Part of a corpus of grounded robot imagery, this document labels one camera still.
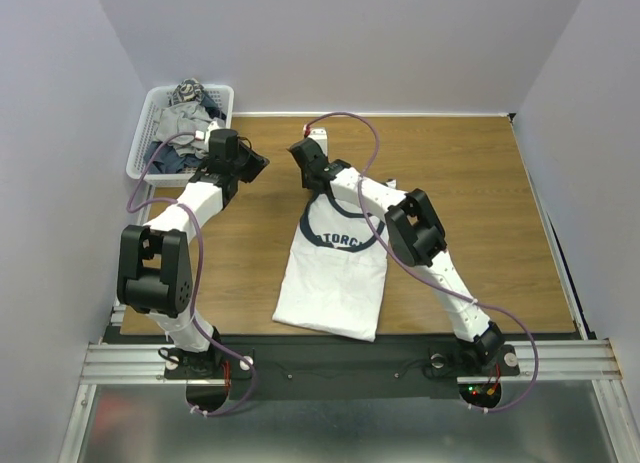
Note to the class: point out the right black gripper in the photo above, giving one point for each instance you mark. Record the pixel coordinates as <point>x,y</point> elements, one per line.
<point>299,150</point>

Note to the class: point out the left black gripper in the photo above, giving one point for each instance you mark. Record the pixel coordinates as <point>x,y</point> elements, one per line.
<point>258,163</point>

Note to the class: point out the white printed tank top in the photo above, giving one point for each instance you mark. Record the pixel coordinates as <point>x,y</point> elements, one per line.
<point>336,271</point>

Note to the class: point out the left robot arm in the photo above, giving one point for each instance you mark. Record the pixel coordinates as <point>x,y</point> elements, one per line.
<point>161,261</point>

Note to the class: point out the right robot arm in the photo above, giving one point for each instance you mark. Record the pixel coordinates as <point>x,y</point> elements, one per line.
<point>416,237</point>

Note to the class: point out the grey tank top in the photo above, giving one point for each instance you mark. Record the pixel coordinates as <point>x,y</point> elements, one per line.
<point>185,118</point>

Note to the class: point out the navy blue tank top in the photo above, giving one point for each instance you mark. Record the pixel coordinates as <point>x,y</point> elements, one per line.
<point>168,161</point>

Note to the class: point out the patterned dark tank top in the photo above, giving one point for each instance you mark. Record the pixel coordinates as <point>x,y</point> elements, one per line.
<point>189,90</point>

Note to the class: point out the white plastic basket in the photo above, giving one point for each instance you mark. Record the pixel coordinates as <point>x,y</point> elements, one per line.
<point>216,97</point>

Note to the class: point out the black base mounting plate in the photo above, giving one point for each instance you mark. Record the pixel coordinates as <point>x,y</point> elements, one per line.
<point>306,367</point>

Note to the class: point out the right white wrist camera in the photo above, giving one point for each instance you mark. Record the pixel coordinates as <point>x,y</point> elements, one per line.
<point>320,136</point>

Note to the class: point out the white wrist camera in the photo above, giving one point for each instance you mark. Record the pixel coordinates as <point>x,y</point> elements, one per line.
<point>204,135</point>
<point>320,136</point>

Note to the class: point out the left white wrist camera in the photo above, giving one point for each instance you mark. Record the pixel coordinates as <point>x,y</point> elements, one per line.
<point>204,135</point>

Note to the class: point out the aluminium frame rail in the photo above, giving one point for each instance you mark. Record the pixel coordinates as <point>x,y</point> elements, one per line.
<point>123,364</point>

